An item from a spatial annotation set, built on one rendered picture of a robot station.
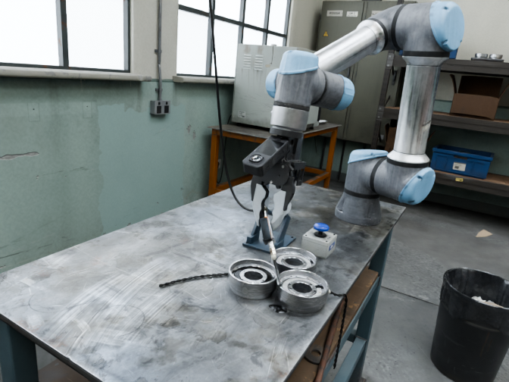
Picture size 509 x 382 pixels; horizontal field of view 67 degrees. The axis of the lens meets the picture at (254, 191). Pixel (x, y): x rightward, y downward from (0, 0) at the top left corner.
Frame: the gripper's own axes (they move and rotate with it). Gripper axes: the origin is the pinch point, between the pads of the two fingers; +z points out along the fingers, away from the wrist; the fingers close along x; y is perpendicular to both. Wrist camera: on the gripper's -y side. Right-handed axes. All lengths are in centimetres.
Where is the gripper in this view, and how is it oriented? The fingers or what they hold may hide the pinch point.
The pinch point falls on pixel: (265, 223)
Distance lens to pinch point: 82.3
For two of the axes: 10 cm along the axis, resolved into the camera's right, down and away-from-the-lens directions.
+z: -1.7, 9.7, 1.9
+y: 5.0, -0.8, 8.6
